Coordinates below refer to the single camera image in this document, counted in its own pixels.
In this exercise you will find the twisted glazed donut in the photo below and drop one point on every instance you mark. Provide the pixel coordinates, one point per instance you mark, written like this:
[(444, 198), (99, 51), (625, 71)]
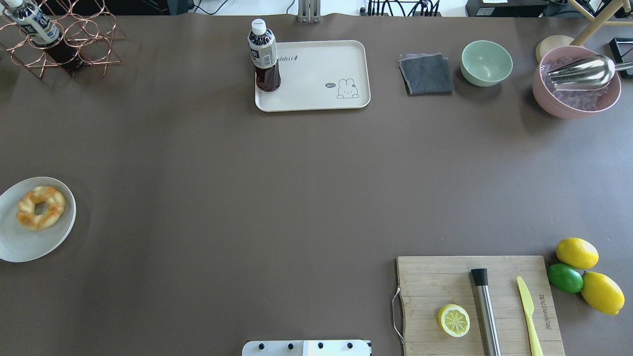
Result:
[(40, 208)]

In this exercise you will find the cream rabbit tray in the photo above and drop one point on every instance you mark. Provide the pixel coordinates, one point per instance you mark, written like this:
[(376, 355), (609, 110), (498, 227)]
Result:
[(319, 75)]

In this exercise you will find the tea bottle on tray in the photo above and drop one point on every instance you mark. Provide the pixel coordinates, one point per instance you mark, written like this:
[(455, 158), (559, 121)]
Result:
[(263, 48)]

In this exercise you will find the grey folded cloth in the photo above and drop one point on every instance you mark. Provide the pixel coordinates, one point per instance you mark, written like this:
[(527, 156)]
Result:
[(426, 73)]

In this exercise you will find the wooden cutting board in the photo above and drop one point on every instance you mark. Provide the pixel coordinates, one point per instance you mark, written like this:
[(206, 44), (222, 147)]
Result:
[(428, 283)]

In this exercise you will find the lemon half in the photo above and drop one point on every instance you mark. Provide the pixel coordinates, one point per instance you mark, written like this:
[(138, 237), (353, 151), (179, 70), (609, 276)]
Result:
[(454, 320)]

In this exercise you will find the green bowl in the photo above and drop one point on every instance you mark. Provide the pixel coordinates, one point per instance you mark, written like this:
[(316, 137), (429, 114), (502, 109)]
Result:
[(485, 63)]

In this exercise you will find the steel muddler black tip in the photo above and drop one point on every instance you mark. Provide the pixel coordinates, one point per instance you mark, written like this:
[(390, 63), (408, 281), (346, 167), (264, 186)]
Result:
[(489, 324)]

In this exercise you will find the pink bowl with ice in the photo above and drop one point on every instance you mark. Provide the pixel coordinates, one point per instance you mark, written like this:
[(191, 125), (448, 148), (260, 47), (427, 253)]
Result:
[(574, 104)]

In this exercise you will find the round wooden coaster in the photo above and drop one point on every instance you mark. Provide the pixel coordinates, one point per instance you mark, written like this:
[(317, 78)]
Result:
[(550, 43)]

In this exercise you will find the green lime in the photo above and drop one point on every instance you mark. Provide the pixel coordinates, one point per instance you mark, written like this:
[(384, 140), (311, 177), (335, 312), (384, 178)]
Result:
[(565, 278)]

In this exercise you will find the upper whole lemon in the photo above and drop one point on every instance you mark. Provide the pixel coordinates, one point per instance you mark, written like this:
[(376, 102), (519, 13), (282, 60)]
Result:
[(577, 252)]

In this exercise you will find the whole lemon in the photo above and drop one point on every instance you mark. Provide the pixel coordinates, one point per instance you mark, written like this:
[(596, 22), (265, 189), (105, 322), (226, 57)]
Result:
[(602, 293), (577, 252)]

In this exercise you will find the yellow plastic knife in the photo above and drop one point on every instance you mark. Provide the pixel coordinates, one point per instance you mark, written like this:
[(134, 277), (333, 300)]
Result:
[(529, 308)]

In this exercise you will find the metal scoop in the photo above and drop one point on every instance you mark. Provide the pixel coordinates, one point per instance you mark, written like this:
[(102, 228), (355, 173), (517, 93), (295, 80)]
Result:
[(591, 73)]

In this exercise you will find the white round plate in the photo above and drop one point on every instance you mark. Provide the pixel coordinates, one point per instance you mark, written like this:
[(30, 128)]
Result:
[(17, 243)]

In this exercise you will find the lower whole lemon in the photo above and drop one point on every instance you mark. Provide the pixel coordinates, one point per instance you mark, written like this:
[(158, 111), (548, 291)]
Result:
[(602, 293)]

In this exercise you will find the tea bottle in rack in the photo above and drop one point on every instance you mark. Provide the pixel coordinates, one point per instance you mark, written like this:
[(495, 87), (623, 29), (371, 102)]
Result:
[(45, 34)]

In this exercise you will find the wooden stand legs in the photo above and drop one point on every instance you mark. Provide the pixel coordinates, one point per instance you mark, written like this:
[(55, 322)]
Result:
[(602, 19)]

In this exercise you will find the black box right edge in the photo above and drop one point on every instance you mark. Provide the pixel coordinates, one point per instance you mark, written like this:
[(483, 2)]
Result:
[(621, 49)]

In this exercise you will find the metal mount bracket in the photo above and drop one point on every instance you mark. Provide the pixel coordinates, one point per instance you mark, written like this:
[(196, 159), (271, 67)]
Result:
[(309, 11)]

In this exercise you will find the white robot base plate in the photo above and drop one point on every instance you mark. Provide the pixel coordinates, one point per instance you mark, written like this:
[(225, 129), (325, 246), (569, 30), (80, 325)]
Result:
[(352, 347)]

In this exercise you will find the copper wire bottle rack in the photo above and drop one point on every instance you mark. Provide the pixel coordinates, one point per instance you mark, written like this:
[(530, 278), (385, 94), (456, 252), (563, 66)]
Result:
[(88, 26)]

